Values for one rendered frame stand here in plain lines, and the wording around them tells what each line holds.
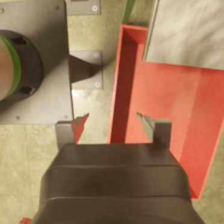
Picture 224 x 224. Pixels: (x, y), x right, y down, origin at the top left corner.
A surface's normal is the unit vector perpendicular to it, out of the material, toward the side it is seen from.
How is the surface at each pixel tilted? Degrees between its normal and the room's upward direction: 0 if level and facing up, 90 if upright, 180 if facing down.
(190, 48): 30
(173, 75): 0
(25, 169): 0
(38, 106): 0
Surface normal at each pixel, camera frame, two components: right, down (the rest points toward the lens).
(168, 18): -0.04, 0.69
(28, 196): 0.00, 0.25
